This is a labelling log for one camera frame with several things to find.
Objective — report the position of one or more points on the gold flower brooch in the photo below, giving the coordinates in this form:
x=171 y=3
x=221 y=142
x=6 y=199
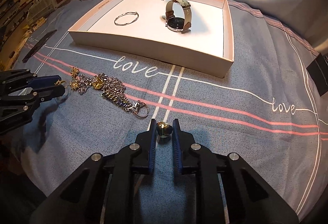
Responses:
x=74 y=72
x=74 y=85

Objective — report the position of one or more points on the small black box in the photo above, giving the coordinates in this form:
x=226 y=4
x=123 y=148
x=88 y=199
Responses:
x=318 y=71

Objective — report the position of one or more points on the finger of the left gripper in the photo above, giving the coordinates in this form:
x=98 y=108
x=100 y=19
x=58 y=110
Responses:
x=25 y=78
x=16 y=111

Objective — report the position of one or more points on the blue striped love bedsheet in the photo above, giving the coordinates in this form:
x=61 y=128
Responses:
x=267 y=108

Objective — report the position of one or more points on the pink shallow cardboard tray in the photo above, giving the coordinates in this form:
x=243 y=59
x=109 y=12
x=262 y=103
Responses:
x=138 y=27

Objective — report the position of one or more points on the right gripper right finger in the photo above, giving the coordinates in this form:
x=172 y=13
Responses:
x=228 y=189

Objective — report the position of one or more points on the white chair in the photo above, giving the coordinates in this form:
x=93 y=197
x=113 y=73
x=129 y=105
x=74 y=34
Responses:
x=42 y=9

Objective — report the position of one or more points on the gold round earring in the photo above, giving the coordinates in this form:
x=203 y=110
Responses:
x=164 y=129
x=98 y=84

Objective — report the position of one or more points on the black smartphone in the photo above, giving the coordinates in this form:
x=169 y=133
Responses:
x=38 y=45

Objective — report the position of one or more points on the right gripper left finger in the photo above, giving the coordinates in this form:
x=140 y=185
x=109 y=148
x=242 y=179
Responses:
x=101 y=189

